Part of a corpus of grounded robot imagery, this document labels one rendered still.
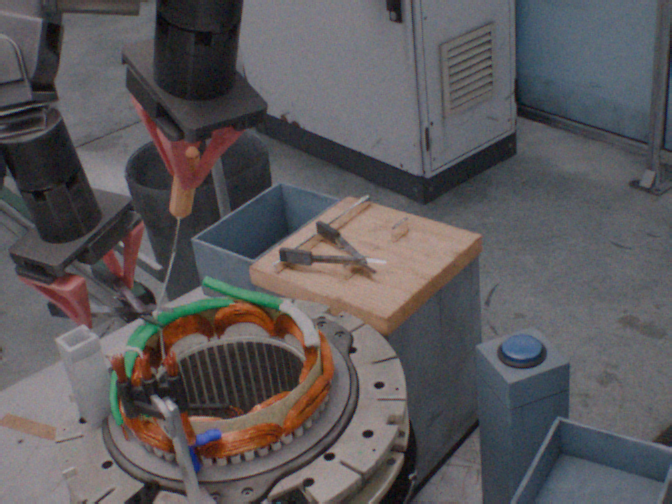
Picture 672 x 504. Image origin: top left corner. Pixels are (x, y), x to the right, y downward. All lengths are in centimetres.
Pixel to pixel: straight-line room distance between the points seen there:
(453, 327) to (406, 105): 209
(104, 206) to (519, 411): 46
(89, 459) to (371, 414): 25
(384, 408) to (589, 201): 253
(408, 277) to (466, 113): 230
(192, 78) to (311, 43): 284
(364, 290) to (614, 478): 34
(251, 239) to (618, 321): 167
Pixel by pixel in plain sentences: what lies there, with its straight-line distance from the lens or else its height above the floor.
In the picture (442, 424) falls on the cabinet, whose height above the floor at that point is 84.
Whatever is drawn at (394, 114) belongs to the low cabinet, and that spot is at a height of 32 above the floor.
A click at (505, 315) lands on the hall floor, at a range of 281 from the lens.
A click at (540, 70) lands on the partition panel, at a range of 359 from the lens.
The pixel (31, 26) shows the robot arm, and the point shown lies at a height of 144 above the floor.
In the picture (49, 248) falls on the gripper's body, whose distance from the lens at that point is 87.
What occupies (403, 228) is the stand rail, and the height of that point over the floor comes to 107.
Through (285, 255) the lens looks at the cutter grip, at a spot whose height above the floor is 109.
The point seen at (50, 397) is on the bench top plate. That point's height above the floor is 78.
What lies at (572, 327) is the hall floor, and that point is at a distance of 277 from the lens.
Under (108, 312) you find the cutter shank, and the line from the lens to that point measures 92.
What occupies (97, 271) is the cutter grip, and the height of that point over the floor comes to 118.
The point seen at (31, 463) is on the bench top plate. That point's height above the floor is 78.
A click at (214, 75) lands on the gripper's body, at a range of 67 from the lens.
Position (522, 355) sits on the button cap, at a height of 104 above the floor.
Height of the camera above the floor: 167
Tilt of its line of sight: 32 degrees down
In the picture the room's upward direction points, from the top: 7 degrees counter-clockwise
